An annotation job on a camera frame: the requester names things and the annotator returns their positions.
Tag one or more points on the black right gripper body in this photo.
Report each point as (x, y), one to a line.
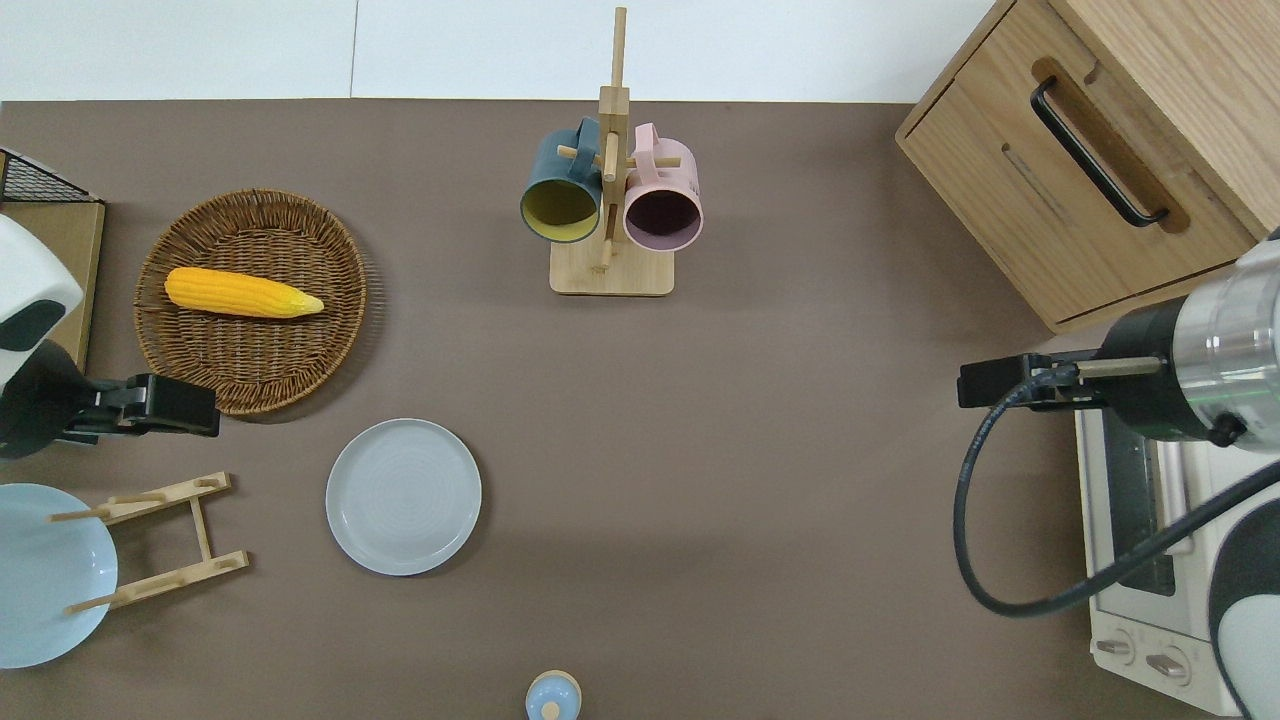
(1000, 382)

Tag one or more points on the wooden plate rack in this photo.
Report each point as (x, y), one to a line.
(170, 494)

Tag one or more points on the wooden drawer cabinet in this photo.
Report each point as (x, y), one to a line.
(1000, 200)

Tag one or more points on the light blue plate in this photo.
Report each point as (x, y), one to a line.
(40, 590)

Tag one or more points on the gray plate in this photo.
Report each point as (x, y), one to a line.
(403, 497)

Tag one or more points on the wooden mug tree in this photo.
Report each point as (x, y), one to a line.
(610, 270)

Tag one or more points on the white toaster oven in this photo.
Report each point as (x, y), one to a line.
(1130, 640)

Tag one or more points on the pink mug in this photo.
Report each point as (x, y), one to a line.
(670, 165)

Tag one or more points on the round wicker basket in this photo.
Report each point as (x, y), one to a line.
(260, 350)

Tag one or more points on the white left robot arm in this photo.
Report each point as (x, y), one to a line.
(30, 290)

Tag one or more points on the yellow corn cob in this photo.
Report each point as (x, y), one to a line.
(230, 292)

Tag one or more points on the teal mug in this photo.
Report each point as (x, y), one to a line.
(560, 165)

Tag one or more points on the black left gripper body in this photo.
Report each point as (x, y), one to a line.
(170, 405)

